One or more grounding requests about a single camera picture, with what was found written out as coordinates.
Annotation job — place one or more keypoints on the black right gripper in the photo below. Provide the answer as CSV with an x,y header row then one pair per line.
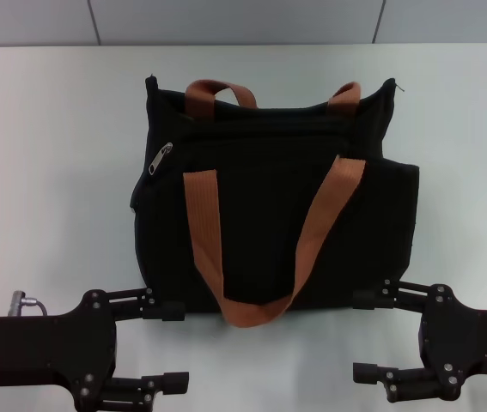
x,y
470,339

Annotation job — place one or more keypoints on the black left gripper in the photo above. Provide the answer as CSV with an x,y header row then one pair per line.
x,y
45,356

